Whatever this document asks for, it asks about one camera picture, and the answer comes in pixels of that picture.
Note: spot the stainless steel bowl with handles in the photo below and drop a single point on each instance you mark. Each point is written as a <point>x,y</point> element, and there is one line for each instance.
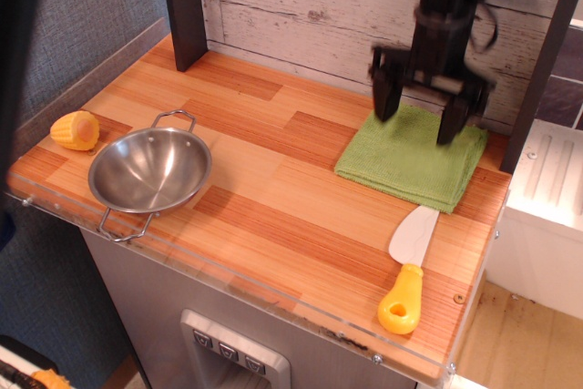
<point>150,171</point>

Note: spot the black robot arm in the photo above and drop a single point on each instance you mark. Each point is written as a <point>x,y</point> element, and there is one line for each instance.
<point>449,7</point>

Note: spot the dark left shelf post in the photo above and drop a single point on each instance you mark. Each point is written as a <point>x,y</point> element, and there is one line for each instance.
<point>187,26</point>

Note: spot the toy knife yellow handle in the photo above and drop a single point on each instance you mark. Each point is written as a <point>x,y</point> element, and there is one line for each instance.
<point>399,311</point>

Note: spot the yellow toy corn cob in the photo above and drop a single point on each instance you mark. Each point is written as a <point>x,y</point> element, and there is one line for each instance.
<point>78,130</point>

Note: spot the dark shelf post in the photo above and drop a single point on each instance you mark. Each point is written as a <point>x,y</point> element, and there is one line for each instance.
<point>556,33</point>
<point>187,26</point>

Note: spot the dark right shelf post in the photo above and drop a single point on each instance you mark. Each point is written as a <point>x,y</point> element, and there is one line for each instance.
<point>556,33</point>

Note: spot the green towel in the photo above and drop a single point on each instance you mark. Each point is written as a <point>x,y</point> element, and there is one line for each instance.
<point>400,157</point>

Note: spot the white toy sink unit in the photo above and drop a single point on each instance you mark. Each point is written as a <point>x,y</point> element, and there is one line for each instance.
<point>537,250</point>

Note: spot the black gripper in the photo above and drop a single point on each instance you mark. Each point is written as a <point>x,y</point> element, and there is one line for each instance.
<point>438,50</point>

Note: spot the clear acrylic table edge guard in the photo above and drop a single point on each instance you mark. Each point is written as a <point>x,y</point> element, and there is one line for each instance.
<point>312,248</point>

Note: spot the grey toy fridge cabinet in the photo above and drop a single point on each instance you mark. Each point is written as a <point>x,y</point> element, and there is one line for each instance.
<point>150,298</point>

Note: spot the yellow object bottom left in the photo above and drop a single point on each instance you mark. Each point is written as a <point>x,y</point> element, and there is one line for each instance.
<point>48,379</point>

